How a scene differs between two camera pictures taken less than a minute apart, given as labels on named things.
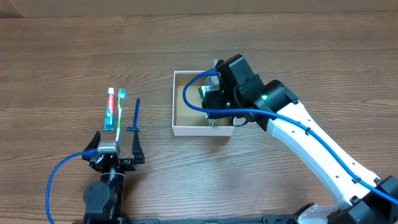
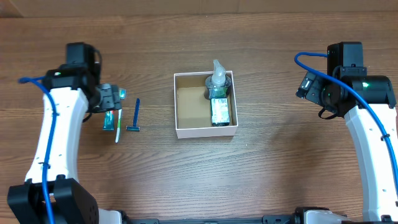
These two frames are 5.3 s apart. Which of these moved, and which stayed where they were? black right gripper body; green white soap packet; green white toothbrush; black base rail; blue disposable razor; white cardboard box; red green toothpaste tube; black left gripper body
Moved: black right gripper body; black left gripper body; green white soap packet
Stayed: black base rail; blue disposable razor; red green toothpaste tube; green white toothbrush; white cardboard box
